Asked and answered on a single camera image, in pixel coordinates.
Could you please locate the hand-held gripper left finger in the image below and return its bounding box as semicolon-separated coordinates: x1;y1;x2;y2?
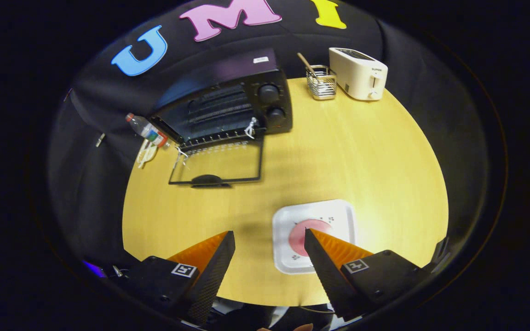
129;231;236;326

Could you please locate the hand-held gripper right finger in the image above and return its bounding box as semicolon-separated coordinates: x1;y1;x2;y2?
304;228;431;321

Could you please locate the white square plate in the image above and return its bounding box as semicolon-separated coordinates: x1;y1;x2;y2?
272;199;357;275

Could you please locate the black toaster oven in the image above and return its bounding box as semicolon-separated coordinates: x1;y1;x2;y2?
148;50;293;189

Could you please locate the white bread toaster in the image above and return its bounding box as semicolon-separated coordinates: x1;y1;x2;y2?
328;47;389;101

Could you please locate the white divided snack tray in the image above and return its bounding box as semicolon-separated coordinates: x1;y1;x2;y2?
137;139;160;169

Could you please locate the clear plastic bottle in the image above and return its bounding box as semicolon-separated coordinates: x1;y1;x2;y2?
126;113;170;148

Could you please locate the wooden utensil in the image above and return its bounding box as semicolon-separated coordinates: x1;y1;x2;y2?
297;52;317;78

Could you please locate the wire utensil basket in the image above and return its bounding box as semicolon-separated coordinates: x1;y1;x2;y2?
306;65;338;100

